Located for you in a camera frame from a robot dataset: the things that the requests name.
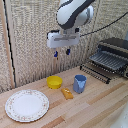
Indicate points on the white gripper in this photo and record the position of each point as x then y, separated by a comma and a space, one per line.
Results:
63, 39

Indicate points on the black dish rack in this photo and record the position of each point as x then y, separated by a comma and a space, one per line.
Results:
108, 58

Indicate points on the yellow bowl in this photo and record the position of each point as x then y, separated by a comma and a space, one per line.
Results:
54, 82

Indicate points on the orange rectangular block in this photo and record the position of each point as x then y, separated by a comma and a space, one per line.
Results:
67, 93

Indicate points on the blue cup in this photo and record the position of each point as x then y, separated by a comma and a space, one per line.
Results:
79, 84

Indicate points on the white floral rimmed plate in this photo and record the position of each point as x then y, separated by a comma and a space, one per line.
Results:
26, 105

